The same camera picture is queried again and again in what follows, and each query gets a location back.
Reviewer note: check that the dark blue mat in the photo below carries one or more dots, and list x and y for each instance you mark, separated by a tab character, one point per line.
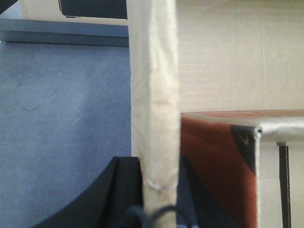
64	114

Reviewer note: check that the white box with dark print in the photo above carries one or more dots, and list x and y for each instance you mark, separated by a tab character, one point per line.
108	12

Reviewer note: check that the large brown cardboard box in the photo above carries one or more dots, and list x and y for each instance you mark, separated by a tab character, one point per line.
194	56

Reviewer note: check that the orange and tan small box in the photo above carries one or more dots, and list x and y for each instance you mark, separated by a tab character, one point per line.
252	162

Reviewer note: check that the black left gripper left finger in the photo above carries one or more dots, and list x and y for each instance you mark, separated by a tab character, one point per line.
105	201

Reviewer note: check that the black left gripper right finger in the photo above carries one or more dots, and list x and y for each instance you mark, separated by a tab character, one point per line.
197	202

